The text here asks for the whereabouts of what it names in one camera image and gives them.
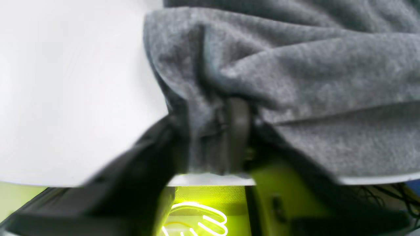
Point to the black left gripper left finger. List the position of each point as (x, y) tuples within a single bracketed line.
[(128, 197)]

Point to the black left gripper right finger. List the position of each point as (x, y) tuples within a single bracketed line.
[(293, 195)]

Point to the grey T-shirt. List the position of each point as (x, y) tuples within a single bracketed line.
[(337, 79)]

